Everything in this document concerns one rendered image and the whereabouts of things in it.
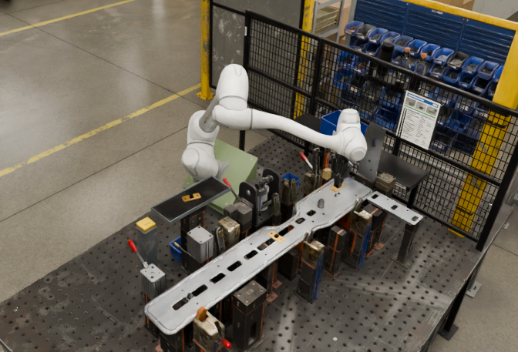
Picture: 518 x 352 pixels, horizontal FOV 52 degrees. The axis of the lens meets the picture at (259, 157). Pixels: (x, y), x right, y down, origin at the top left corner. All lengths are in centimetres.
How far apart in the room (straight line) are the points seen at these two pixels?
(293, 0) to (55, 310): 314
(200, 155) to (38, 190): 199
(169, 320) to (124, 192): 238
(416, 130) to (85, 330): 197
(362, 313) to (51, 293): 149
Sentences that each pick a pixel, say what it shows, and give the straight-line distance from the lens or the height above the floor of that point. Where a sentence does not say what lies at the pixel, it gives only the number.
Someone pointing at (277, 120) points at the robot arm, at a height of 147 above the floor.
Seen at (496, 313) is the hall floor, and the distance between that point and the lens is 395.
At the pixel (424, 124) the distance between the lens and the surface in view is 302.
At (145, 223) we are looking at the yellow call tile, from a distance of 235.
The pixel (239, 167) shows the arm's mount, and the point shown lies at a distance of 310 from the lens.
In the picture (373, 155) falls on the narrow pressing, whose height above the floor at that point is 116.
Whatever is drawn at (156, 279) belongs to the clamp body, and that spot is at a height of 106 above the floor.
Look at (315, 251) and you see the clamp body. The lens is 244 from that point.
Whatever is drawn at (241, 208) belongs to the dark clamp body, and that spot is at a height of 108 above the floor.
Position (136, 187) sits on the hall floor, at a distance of 448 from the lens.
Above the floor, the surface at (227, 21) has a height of 92.
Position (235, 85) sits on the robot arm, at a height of 160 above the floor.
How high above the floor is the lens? 270
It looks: 34 degrees down
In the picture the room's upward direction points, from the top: 4 degrees clockwise
